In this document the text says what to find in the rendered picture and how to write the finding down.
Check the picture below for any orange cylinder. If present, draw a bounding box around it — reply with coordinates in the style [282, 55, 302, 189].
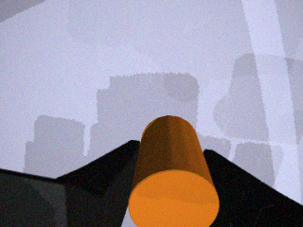
[129, 115, 220, 227]

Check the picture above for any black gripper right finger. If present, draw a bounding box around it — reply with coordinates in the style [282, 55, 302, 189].
[203, 148, 303, 227]

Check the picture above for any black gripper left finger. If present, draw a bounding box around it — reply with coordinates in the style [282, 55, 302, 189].
[0, 140, 140, 227]

